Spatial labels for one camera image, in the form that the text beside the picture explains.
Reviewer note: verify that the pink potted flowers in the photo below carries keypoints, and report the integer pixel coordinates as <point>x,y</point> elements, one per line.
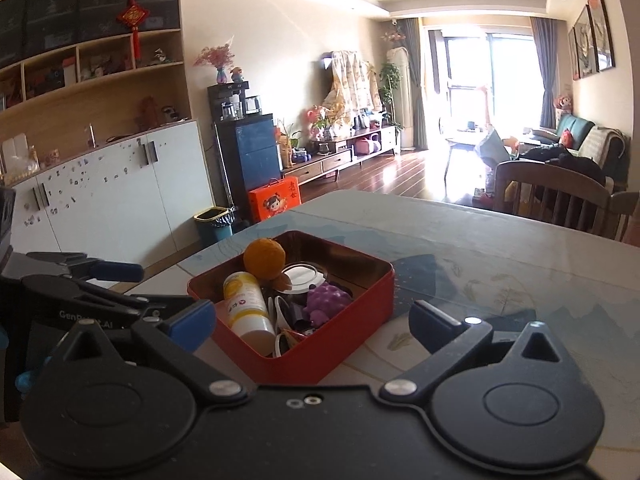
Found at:
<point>315,120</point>

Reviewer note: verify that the round silver tin can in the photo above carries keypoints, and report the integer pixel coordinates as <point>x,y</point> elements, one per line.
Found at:
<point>302,276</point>

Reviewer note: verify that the small toy figure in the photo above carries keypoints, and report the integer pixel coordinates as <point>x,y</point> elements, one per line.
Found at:
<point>236,74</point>

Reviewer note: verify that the black clothes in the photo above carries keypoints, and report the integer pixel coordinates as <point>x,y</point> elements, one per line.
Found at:
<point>565,157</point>

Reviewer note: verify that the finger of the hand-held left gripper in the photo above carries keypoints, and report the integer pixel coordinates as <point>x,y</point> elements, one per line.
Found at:
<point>120,272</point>
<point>130,300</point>

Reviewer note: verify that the wooden media cabinet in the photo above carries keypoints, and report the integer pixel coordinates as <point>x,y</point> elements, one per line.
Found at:
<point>345,155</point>

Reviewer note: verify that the white cabinet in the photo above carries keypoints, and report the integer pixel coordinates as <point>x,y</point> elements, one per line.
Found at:
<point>100,185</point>

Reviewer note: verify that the small doll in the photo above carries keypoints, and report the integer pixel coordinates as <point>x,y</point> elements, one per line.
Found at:
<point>564,102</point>

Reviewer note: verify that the blue grey curtain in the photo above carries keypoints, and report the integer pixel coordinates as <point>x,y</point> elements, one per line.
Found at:
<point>415,85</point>
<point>545,70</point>

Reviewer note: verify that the patterned cover cloth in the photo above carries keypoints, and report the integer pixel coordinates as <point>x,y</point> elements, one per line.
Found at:
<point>350,85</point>

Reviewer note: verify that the green potted plant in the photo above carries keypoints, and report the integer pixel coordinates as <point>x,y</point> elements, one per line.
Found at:
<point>390,85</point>

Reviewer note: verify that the black cabinet with blue front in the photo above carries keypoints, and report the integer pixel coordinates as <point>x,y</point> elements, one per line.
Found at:
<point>250,160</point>

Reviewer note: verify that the red tin box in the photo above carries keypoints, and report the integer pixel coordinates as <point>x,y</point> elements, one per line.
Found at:
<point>325,355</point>

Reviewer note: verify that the blue trash bin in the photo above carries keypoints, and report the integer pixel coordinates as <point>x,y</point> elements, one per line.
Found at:
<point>215,225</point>

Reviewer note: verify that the light sofa blanket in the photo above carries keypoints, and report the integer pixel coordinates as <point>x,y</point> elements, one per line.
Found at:
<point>605,145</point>

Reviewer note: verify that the pink bag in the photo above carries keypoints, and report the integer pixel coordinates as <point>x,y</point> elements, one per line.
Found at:
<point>367,146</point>

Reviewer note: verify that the dark green sofa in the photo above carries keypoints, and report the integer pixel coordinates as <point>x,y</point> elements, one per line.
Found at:
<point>590,132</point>

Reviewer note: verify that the orange gift box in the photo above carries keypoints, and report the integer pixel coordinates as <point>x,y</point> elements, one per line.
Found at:
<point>272,197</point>

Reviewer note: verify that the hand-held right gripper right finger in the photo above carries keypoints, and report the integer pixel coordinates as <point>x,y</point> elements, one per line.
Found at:
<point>432,324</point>

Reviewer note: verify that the red plush toy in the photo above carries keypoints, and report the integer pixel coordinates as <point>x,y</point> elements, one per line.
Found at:
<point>566,137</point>

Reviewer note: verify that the framed wall picture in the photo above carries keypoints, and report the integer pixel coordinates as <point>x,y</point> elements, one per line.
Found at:
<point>572,55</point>
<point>602,30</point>
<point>582,42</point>

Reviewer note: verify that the orange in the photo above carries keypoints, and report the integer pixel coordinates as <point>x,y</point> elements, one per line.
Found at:
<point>264,259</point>

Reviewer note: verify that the red knot ornament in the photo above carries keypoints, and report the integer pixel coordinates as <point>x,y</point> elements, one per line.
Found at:
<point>132,17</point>

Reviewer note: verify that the flowers on air conditioner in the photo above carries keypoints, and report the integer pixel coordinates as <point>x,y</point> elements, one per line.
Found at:
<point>395,36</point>

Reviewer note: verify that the vase of pink flowers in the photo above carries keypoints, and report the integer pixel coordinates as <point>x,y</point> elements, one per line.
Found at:
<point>217,60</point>

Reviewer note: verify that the purple spiky toy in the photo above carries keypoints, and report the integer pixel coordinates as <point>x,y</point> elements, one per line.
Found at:
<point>325,302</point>

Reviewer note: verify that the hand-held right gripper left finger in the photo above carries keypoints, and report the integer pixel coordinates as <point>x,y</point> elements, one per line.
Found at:
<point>192,317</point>

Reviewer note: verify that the wooden wall shelf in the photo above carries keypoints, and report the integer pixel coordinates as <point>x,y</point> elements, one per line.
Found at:
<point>90,50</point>

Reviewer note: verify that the dark wooden chair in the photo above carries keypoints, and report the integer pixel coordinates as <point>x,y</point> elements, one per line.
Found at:
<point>550,200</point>
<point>627,215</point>

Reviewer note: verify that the white standing air conditioner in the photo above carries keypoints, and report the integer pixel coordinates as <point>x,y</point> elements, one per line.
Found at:
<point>404,105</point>

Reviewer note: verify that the white and yellow bottle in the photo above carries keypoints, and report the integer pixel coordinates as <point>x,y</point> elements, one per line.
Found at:
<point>245,305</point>

